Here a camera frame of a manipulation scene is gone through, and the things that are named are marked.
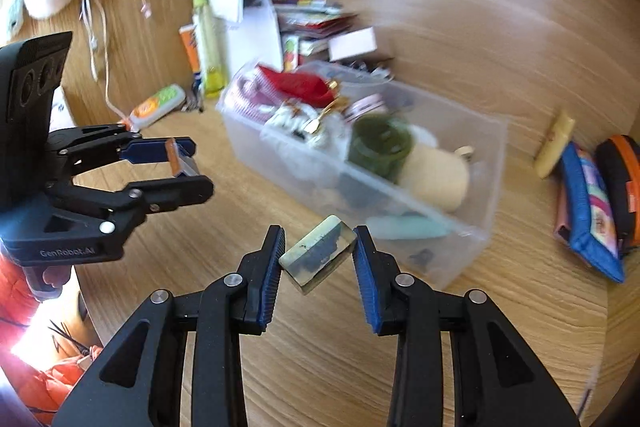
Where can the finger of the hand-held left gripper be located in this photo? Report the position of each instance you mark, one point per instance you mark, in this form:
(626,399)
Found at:
(142,151)
(170,193)

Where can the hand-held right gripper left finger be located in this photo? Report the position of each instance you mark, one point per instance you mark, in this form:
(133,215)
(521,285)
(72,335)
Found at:
(270,277)

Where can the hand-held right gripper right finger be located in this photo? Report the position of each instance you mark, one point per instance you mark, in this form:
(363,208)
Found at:
(367,282)

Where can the small orange clear case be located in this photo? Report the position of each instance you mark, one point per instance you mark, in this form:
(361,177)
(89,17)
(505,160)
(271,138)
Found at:
(182,162)

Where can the pale green rectangular block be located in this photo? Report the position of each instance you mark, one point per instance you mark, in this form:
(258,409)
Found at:
(315,252)

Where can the mint green case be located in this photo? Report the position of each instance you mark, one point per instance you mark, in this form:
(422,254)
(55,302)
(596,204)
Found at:
(405,226)

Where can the pink mesh bag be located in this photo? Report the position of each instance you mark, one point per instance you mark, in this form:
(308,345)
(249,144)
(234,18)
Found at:
(250,104)

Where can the cream round case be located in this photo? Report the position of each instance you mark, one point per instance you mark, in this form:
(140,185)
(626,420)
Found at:
(435,179)

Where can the green jar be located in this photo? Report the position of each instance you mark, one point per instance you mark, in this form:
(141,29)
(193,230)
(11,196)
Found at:
(380,147)

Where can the clear plastic box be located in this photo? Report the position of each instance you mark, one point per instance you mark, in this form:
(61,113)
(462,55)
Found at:
(480,187)

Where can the red pouch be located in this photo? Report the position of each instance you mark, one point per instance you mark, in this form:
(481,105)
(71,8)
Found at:
(295,87)

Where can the pink round compact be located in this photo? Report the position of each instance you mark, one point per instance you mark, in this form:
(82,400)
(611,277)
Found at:
(367,106)

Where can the wooden desktop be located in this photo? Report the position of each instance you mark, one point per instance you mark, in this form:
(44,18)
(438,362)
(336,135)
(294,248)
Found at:
(500,332)

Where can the sanitizer bottle orange label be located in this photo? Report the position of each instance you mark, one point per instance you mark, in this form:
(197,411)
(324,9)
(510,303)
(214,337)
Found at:
(155,104)

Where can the white printed booklet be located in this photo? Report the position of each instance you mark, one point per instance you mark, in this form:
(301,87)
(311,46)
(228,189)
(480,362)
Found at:
(62,107)

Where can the orange sunscreen tube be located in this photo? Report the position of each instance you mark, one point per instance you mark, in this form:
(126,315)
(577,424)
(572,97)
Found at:
(190,52)

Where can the yellow spray bottle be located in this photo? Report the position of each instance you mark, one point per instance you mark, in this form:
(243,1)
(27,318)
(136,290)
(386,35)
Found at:
(207,47)

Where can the fruit print box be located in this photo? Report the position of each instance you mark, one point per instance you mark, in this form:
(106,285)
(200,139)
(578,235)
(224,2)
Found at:
(291,52)

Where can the pink wallet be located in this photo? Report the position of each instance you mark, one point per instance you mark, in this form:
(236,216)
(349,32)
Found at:
(561,217)

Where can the black binder clip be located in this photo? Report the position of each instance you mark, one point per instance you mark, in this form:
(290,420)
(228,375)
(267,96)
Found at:
(372,67)

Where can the stack of sachets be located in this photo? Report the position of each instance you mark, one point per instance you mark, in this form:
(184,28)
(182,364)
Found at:
(310,14)

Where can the yellow tube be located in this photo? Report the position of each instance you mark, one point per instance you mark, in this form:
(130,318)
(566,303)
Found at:
(555,142)

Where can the blue zip pouch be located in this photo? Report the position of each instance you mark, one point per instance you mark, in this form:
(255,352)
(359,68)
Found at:
(592,217)

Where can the small white box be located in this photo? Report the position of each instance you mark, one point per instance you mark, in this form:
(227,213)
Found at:
(352,43)

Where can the black orange round case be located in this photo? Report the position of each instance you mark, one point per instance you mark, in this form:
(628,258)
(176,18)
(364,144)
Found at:
(622,187)

